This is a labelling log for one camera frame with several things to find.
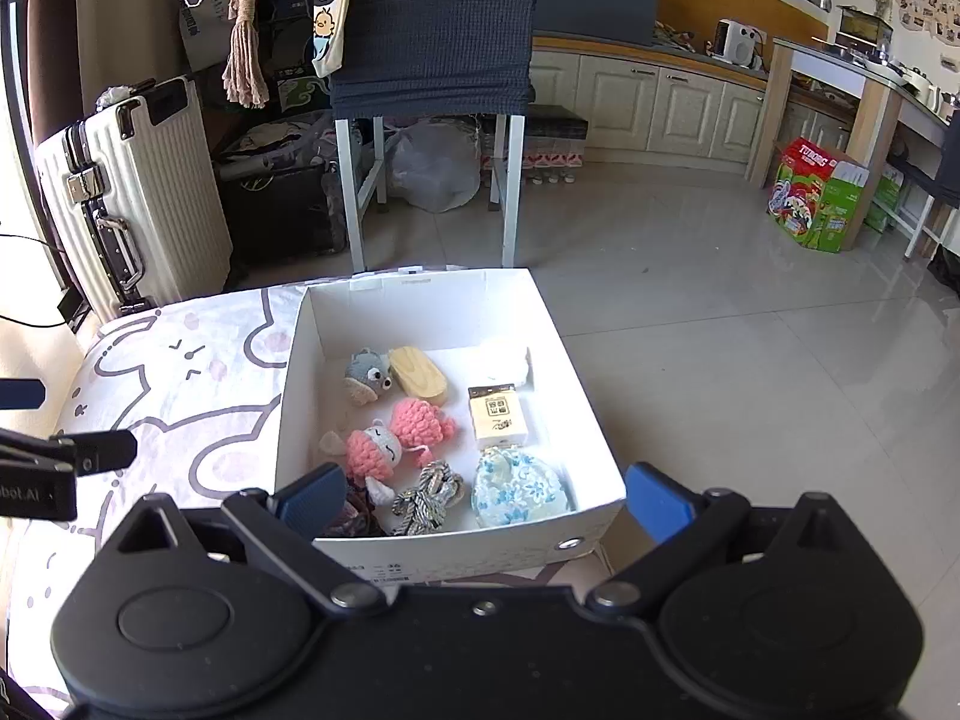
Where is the brown curtain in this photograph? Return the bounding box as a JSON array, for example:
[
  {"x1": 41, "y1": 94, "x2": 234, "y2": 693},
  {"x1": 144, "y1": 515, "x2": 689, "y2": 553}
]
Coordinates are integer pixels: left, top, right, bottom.
[{"x1": 26, "y1": 0, "x2": 80, "y2": 152}]

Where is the wall photo collage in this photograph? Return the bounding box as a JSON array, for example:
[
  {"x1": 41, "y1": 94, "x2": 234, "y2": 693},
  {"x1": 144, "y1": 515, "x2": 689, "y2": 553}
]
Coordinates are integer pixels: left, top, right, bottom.
[{"x1": 892, "y1": 0, "x2": 960, "y2": 38}]

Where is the white small heater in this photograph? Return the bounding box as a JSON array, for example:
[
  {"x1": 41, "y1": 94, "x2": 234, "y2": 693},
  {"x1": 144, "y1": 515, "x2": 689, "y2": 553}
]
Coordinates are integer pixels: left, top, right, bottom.
[{"x1": 711, "y1": 18, "x2": 768, "y2": 65}]

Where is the blue floral pouch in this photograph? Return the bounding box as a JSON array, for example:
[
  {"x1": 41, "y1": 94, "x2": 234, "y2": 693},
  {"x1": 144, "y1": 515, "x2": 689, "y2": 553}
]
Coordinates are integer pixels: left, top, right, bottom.
[{"x1": 471, "y1": 446, "x2": 578, "y2": 530}]

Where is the dark crochet flower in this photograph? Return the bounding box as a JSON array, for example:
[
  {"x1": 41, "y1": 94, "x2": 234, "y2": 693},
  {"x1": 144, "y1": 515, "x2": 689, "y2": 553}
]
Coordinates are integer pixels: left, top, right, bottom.
[{"x1": 330, "y1": 484, "x2": 388, "y2": 539}]

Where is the oval wooden block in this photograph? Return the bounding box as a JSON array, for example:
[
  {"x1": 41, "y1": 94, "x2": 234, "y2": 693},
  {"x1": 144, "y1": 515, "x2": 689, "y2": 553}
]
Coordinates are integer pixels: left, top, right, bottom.
[{"x1": 388, "y1": 346, "x2": 452, "y2": 405}]

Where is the grey braided cord bundle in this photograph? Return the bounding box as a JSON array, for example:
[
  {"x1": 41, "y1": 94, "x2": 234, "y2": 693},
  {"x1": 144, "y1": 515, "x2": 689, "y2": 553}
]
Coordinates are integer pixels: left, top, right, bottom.
[{"x1": 391, "y1": 461, "x2": 467, "y2": 538}]

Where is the white ribbed suitcase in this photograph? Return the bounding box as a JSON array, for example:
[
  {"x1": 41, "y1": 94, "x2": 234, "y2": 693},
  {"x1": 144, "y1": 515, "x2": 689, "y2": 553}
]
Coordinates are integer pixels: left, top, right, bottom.
[{"x1": 34, "y1": 75, "x2": 234, "y2": 317}]

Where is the grey crochet doll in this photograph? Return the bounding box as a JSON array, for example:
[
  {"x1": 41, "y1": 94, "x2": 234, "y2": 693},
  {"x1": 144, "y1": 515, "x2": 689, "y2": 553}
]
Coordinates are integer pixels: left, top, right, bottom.
[{"x1": 343, "y1": 347, "x2": 397, "y2": 407}]

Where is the cartoon canvas tote bag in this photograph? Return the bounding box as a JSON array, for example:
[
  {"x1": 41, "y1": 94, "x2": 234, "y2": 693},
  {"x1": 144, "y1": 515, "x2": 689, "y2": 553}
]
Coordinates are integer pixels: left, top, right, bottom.
[{"x1": 311, "y1": 0, "x2": 360, "y2": 80}]

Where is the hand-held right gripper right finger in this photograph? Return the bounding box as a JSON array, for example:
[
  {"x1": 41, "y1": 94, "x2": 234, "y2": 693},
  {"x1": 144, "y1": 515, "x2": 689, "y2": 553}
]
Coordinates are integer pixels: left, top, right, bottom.
[{"x1": 585, "y1": 463, "x2": 863, "y2": 612}]

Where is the clear plastic bag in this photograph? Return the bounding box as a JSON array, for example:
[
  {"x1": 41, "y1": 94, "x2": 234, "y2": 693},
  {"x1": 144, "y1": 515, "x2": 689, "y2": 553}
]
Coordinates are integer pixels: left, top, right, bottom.
[{"x1": 386, "y1": 120, "x2": 482, "y2": 213}]

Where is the green printed carton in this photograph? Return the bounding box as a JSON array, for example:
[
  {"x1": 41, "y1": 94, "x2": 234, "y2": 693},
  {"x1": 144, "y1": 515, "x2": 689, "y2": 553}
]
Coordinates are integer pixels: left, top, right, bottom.
[{"x1": 766, "y1": 137, "x2": 872, "y2": 254}]

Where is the pink crochet doll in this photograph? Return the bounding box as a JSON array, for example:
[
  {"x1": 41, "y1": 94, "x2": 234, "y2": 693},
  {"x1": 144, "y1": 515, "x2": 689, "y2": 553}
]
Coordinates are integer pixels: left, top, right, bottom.
[{"x1": 319, "y1": 397, "x2": 459, "y2": 504}]

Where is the black power adapter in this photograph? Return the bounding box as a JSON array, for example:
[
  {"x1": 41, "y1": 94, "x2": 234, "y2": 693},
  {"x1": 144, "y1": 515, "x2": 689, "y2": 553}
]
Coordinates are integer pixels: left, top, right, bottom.
[{"x1": 58, "y1": 289, "x2": 95, "y2": 335}]

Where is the dark blue knitted cloth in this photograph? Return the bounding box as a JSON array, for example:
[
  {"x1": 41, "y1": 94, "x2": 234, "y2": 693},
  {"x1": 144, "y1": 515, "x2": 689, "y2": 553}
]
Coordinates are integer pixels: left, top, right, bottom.
[{"x1": 328, "y1": 0, "x2": 540, "y2": 122}]

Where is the yellow tissue packet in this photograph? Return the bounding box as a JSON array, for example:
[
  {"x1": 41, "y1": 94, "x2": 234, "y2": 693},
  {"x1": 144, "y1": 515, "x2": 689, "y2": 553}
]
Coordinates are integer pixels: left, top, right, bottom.
[{"x1": 467, "y1": 382, "x2": 530, "y2": 448}]

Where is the white cardboard box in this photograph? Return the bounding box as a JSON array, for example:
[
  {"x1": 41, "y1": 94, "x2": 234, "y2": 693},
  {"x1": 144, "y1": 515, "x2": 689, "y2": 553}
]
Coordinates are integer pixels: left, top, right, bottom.
[{"x1": 274, "y1": 268, "x2": 628, "y2": 586}]

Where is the white yarn ball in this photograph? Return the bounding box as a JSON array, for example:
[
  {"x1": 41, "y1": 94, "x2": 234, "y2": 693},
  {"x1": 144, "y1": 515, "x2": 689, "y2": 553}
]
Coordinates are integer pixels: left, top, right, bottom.
[{"x1": 476, "y1": 337, "x2": 534, "y2": 392}]

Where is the glass fish tank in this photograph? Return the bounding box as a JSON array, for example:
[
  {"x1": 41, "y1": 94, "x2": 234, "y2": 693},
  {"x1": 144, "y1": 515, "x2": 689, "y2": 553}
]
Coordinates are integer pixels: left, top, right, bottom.
[{"x1": 835, "y1": 6, "x2": 896, "y2": 54}]

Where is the green white carton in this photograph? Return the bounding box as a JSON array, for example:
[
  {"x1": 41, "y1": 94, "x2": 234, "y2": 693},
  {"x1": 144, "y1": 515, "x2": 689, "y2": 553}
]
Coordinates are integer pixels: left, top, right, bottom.
[{"x1": 862, "y1": 163, "x2": 906, "y2": 234}]

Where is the black bag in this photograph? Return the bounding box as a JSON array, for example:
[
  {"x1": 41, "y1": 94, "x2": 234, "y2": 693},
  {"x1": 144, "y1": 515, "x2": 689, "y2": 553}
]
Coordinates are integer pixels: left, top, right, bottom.
[{"x1": 221, "y1": 165, "x2": 350, "y2": 264}]

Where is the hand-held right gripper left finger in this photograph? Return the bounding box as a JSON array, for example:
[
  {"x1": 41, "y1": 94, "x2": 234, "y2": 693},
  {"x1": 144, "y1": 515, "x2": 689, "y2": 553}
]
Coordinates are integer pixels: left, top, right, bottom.
[{"x1": 112, "y1": 463, "x2": 387, "y2": 614}]

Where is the wooden leg table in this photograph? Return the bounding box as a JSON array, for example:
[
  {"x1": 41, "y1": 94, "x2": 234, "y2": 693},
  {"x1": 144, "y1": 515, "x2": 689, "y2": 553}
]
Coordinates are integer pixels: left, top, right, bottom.
[{"x1": 746, "y1": 36, "x2": 960, "y2": 260}]

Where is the cream kitchen cabinet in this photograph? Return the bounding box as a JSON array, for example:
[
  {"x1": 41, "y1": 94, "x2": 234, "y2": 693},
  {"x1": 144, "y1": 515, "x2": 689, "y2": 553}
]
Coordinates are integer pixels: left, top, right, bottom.
[{"x1": 529, "y1": 37, "x2": 852, "y2": 167}]

